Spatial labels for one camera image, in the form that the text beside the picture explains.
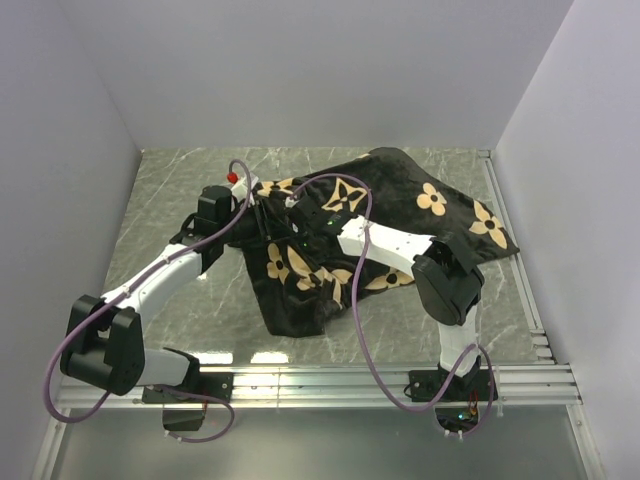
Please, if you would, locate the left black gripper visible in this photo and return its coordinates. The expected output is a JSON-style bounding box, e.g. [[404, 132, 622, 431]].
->
[[219, 197, 295, 248]]

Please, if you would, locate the black pillowcase with tan flowers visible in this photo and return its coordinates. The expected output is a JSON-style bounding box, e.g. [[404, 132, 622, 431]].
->
[[233, 148, 517, 338]]

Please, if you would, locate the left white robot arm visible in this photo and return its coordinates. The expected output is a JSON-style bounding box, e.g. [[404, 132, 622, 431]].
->
[[60, 180, 261, 402]]

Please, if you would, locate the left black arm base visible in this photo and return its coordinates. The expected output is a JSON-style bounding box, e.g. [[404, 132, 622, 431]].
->
[[141, 372, 236, 444]]

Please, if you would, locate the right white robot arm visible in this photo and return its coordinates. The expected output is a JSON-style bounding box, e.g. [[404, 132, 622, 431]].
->
[[285, 198, 484, 400]]

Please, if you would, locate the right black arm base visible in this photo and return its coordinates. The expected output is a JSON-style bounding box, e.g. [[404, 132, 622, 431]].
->
[[399, 367, 499, 434]]

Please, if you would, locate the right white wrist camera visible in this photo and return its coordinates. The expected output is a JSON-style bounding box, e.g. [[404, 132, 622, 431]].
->
[[284, 196, 305, 210]]

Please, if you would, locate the aluminium mounting rail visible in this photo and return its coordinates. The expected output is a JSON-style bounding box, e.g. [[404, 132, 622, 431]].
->
[[55, 364, 582, 411]]

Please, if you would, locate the side aluminium rail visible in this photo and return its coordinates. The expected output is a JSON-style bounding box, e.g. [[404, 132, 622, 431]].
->
[[477, 150, 557, 365]]

